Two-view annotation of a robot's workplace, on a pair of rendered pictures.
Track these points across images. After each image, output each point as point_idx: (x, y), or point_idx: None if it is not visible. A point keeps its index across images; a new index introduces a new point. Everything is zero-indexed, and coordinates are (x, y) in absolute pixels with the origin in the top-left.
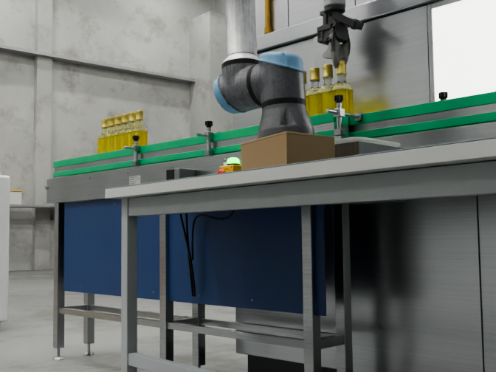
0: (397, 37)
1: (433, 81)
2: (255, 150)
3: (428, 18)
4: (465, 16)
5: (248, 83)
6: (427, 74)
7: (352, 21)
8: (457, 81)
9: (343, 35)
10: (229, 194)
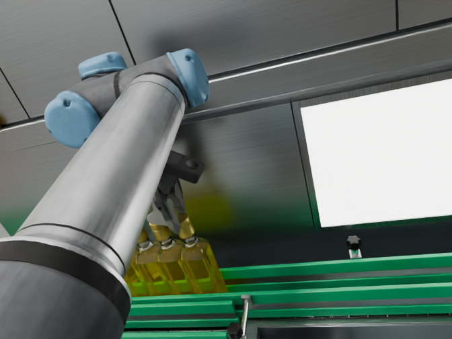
0: (245, 147)
1: (317, 204)
2: None
3: (296, 122)
4: (362, 122)
5: None
6: (306, 195)
7: (191, 175)
8: (354, 204)
9: (170, 180)
10: None
